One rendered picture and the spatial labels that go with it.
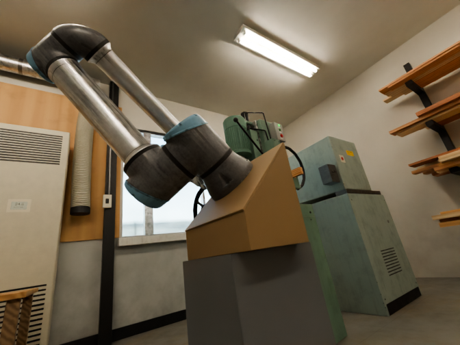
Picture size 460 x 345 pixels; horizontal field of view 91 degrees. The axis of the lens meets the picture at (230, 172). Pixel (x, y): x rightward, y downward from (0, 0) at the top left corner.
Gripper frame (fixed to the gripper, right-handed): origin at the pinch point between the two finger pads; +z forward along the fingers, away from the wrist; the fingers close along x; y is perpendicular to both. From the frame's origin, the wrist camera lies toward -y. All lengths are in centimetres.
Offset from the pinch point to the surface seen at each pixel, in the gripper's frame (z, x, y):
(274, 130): -42, -75, 50
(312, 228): -10, -18, 92
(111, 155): -185, -10, -21
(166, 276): -149, 67, 91
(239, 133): -46, -53, 27
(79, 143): -181, -2, -49
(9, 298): -52, 83, -24
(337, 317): 8, 23, 118
